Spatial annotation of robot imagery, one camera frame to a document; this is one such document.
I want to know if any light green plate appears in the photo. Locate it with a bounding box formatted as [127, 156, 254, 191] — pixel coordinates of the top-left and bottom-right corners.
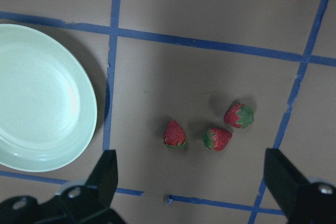
[1, 24, 98, 172]

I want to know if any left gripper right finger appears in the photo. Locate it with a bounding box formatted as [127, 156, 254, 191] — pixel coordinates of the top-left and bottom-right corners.
[264, 148, 335, 223]

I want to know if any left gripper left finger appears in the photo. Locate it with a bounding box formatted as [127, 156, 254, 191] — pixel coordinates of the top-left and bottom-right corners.
[1, 150, 125, 223]

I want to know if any red strawberry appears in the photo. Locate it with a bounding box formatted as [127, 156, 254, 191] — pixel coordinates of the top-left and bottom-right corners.
[203, 127, 233, 151]
[163, 120, 187, 148]
[224, 103, 254, 129]

